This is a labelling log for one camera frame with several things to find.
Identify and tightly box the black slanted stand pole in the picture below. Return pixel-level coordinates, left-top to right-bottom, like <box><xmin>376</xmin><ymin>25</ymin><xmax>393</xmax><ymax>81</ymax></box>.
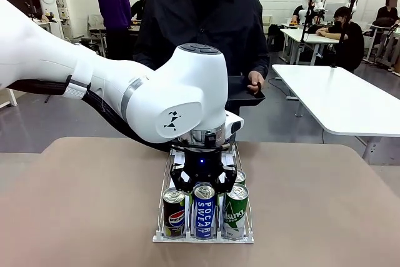
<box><xmin>331</xmin><ymin>0</ymin><xmax>360</xmax><ymax>68</ymax></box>

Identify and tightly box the white table leg frame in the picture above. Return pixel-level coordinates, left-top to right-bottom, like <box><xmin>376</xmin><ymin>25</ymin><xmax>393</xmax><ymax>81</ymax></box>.
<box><xmin>6</xmin><ymin>88</ymin><xmax>18</xmax><ymax>107</ymax></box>

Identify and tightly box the dark step stool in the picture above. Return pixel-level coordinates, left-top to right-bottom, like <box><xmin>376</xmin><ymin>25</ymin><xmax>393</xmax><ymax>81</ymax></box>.
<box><xmin>80</xmin><ymin>38</ymin><xmax>101</xmax><ymax>58</ymax></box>

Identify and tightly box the green Chilsung cider can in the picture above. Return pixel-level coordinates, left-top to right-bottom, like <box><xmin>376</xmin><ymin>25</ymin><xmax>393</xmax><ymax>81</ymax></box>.
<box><xmin>224</xmin><ymin>183</ymin><xmax>249</xmax><ymax>239</ymax></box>
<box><xmin>234</xmin><ymin>169</ymin><xmax>247</xmax><ymax>186</ymax></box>

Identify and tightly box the blue Pocari Sweat can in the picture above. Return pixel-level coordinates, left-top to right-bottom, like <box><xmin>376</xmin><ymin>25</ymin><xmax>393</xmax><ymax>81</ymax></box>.
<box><xmin>193</xmin><ymin>182</ymin><xmax>218</xmax><ymax>239</ymax></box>

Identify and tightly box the black sleeved arm cable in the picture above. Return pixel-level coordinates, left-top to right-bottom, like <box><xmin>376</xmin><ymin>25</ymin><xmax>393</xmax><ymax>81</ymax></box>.
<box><xmin>6</xmin><ymin>75</ymin><xmax>176</xmax><ymax>153</ymax></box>

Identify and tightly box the person in dark jacket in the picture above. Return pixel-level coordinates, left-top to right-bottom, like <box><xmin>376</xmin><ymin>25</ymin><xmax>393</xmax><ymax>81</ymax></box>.
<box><xmin>132</xmin><ymin>0</ymin><xmax>270</xmax><ymax>116</ymax></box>

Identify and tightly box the black camera stand pole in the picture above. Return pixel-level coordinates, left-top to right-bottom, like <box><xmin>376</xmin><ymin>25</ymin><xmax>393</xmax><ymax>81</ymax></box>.
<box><xmin>295</xmin><ymin>0</ymin><xmax>315</xmax><ymax>64</ymax></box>

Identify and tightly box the white can dispenser rack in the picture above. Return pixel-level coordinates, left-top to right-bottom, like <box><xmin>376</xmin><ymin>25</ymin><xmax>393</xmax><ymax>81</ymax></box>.
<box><xmin>152</xmin><ymin>141</ymin><xmax>255</xmax><ymax>244</ymax></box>

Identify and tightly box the seated person with long hair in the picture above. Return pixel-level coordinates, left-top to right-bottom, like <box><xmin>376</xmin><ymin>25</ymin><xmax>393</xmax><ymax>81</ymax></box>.
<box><xmin>372</xmin><ymin>0</ymin><xmax>400</xmax><ymax>28</ymax></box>

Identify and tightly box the large white rounded table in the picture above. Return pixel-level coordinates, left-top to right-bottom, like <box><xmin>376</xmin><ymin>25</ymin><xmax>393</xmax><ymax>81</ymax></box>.
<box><xmin>271</xmin><ymin>63</ymin><xmax>400</xmax><ymax>164</ymax></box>

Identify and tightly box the seated person in black shirt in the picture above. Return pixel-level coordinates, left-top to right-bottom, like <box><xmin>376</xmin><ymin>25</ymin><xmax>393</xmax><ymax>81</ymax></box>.
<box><xmin>315</xmin><ymin>6</ymin><xmax>366</xmax><ymax>73</ymax></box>

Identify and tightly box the person in purple hoodie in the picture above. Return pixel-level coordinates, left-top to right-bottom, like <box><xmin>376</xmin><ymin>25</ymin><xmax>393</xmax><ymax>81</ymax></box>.
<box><xmin>97</xmin><ymin>0</ymin><xmax>133</xmax><ymax>61</ymax></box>

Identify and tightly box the black Pepsi can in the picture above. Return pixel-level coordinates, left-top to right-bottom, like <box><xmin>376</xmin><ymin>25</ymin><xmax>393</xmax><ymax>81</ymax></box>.
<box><xmin>162</xmin><ymin>187</ymin><xmax>186</xmax><ymax>238</ymax></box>

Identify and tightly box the black plastic tray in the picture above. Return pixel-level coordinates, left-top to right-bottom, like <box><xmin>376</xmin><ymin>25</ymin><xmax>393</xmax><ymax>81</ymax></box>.
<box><xmin>225</xmin><ymin>75</ymin><xmax>266</xmax><ymax>105</ymax></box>

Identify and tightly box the person's left forearm dark sleeve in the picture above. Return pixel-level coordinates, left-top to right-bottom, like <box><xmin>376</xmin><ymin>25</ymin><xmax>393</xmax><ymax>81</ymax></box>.
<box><xmin>243</xmin><ymin>38</ymin><xmax>270</xmax><ymax>76</ymax></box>

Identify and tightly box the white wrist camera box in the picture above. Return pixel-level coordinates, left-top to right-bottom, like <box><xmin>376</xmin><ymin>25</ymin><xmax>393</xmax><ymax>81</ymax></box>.
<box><xmin>225</xmin><ymin>111</ymin><xmax>245</xmax><ymax>140</ymax></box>

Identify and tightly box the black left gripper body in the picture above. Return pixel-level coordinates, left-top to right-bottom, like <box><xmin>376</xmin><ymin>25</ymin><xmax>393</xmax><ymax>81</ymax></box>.
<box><xmin>182</xmin><ymin>149</ymin><xmax>226</xmax><ymax>184</ymax></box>

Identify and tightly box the white background work table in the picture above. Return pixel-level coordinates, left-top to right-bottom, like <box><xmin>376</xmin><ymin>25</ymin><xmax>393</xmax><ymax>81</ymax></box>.
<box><xmin>279</xmin><ymin>28</ymin><xmax>340</xmax><ymax>65</ymax></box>

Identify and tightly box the person's left hand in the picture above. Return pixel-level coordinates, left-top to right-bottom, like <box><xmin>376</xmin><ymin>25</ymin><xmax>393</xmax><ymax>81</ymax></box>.
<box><xmin>248</xmin><ymin>70</ymin><xmax>265</xmax><ymax>96</ymax></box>

